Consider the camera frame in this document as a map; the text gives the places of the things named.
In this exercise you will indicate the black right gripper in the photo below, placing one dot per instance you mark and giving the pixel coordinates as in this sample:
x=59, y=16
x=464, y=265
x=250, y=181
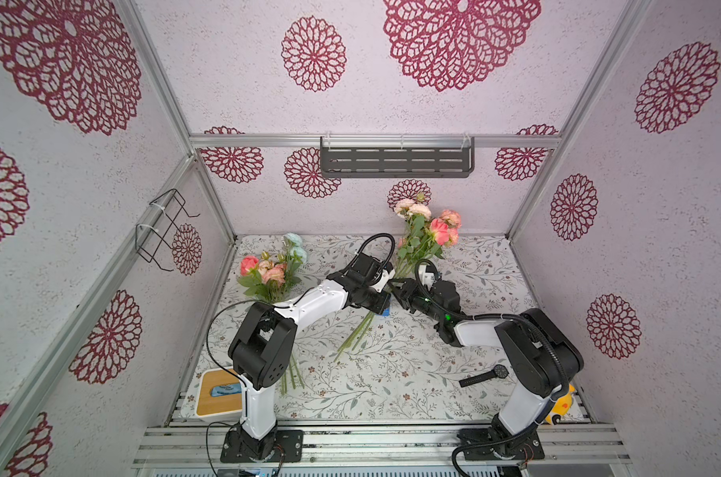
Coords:
x=406, y=292

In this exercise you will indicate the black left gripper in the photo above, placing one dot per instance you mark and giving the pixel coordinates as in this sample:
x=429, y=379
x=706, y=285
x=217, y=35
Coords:
x=384, y=300

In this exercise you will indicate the pink rose bouquet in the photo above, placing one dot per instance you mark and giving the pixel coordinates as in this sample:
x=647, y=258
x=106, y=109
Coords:
x=425, y=236

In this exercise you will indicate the mixed pastel flower bouquet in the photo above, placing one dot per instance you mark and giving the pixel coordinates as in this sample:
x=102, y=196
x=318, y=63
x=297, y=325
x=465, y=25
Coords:
x=272, y=277

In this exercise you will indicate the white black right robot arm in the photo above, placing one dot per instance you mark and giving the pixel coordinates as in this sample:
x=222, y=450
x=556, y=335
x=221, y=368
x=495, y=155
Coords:
x=538, y=354

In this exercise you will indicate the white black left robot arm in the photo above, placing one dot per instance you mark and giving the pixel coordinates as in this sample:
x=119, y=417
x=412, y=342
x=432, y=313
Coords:
x=262, y=348

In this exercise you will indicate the black round knob tool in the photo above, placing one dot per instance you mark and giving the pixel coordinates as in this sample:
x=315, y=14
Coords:
x=498, y=372

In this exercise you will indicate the yellow plush bear toy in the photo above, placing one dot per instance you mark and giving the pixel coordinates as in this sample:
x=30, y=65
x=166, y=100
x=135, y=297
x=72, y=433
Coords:
x=561, y=407

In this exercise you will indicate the wooden lid tissue box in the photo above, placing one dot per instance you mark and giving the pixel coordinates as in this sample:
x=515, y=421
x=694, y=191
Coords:
x=219, y=397

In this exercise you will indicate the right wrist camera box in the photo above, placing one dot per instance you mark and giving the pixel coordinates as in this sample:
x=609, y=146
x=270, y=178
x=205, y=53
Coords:
x=434, y=283

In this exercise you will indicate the grey wall shelf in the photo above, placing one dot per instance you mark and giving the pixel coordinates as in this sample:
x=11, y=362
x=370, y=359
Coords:
x=397, y=159

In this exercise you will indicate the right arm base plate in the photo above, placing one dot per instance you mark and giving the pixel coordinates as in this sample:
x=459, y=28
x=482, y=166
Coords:
x=492, y=443

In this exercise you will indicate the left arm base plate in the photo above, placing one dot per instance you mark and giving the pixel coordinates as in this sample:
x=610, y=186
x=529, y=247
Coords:
x=278, y=446

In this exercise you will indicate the black wire wall rack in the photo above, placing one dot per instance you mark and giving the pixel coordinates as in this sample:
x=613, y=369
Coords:
x=150, y=238

